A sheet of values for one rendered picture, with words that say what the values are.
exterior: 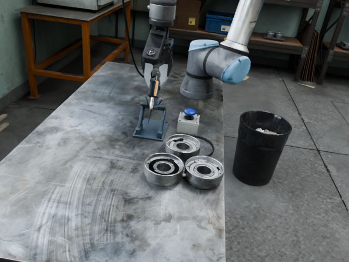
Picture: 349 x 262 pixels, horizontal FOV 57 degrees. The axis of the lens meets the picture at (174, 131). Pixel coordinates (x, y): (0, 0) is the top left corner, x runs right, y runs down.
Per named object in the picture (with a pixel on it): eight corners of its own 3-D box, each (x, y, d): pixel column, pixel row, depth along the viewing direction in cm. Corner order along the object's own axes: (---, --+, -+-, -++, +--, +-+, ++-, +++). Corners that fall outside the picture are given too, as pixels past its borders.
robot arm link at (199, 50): (199, 65, 144) (204, 34, 137) (222, 75, 136) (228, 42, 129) (179, 69, 136) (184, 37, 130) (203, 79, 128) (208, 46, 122)
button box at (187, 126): (197, 135, 108) (199, 122, 106) (176, 132, 109) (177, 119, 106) (198, 125, 115) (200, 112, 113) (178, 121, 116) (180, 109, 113)
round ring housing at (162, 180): (169, 193, 81) (171, 181, 79) (135, 178, 85) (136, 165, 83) (188, 173, 89) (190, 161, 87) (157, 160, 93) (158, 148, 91)
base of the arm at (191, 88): (181, 84, 148) (184, 63, 143) (214, 89, 147) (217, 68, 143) (177, 96, 135) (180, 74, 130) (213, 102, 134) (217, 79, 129)
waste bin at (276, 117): (278, 193, 214) (297, 138, 193) (228, 185, 216) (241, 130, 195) (271, 164, 244) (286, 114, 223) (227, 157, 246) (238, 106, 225)
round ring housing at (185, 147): (201, 165, 94) (203, 153, 92) (165, 163, 92) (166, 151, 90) (196, 145, 103) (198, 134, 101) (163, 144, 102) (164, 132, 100)
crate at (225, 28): (243, 31, 442) (246, 15, 432) (243, 38, 409) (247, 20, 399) (206, 26, 448) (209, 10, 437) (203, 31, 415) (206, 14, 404)
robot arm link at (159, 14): (174, 7, 88) (145, 3, 88) (172, 24, 90) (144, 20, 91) (177, 3, 94) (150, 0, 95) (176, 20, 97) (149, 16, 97)
